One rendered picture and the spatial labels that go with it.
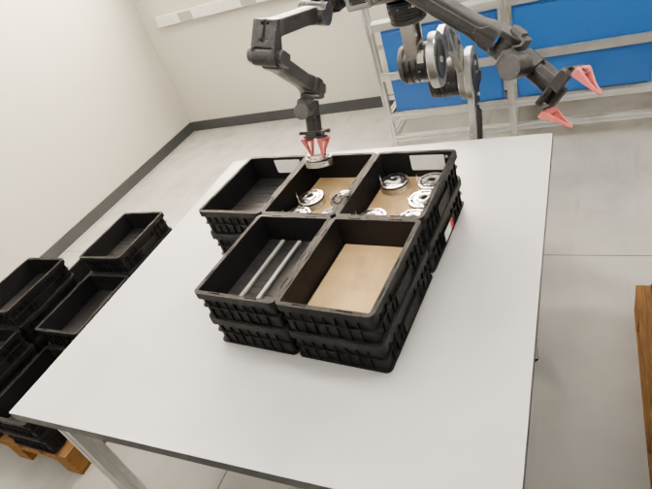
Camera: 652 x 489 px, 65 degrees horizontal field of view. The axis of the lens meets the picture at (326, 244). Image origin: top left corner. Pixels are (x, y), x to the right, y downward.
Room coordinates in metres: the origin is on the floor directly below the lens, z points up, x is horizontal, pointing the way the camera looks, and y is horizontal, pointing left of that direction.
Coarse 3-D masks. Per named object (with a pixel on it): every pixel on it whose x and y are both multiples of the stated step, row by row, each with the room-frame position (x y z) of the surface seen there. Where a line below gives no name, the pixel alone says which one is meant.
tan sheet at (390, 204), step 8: (416, 184) 1.57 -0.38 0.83; (408, 192) 1.54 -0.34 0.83; (376, 200) 1.57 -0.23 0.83; (384, 200) 1.55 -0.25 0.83; (392, 200) 1.53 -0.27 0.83; (400, 200) 1.51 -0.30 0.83; (376, 208) 1.52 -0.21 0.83; (384, 208) 1.50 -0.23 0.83; (392, 208) 1.48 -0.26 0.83; (400, 208) 1.47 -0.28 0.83; (408, 208) 1.45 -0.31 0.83
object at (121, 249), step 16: (112, 224) 2.67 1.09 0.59; (128, 224) 2.73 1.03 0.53; (144, 224) 2.69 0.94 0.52; (160, 224) 2.56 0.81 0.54; (96, 240) 2.55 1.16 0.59; (112, 240) 2.61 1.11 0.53; (128, 240) 2.63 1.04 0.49; (144, 240) 2.44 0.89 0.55; (160, 240) 2.51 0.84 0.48; (80, 256) 2.44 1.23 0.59; (96, 256) 2.37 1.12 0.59; (112, 256) 2.31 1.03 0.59; (128, 256) 2.33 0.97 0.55; (144, 256) 2.39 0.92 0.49; (96, 272) 2.41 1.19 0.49; (112, 272) 2.34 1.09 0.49; (128, 272) 2.29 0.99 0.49
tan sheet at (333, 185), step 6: (318, 180) 1.86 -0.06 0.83; (324, 180) 1.84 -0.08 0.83; (330, 180) 1.82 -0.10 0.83; (336, 180) 1.81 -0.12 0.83; (342, 180) 1.79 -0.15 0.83; (348, 180) 1.77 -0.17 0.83; (318, 186) 1.81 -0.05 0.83; (324, 186) 1.80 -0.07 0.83; (330, 186) 1.78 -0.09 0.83; (336, 186) 1.76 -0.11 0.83; (342, 186) 1.74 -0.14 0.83; (348, 186) 1.73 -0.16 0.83; (324, 192) 1.75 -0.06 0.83; (330, 192) 1.74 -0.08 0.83; (336, 192) 1.72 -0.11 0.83; (330, 198) 1.69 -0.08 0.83; (324, 204) 1.67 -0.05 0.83; (330, 204) 1.65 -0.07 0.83; (318, 210) 1.64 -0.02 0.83; (324, 210) 1.63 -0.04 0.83
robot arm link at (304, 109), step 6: (324, 84) 1.81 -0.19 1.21; (324, 90) 1.81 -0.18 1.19; (300, 96) 1.83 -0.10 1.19; (306, 96) 1.80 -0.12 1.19; (312, 96) 1.81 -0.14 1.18; (318, 96) 1.81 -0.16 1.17; (300, 102) 1.75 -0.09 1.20; (306, 102) 1.74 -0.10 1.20; (294, 108) 1.76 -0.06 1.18; (300, 108) 1.74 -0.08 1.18; (306, 108) 1.73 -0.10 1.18; (312, 108) 1.76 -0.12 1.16; (300, 114) 1.74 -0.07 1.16; (306, 114) 1.73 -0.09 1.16; (312, 114) 1.77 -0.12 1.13
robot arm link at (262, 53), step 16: (304, 0) 1.89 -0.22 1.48; (272, 16) 1.61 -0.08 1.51; (288, 16) 1.64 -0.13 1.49; (304, 16) 1.74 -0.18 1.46; (320, 16) 1.80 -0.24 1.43; (256, 32) 1.56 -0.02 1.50; (272, 32) 1.53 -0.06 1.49; (288, 32) 1.63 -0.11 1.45; (256, 48) 1.55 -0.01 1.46; (272, 48) 1.51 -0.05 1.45; (256, 64) 1.54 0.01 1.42; (272, 64) 1.51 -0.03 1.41
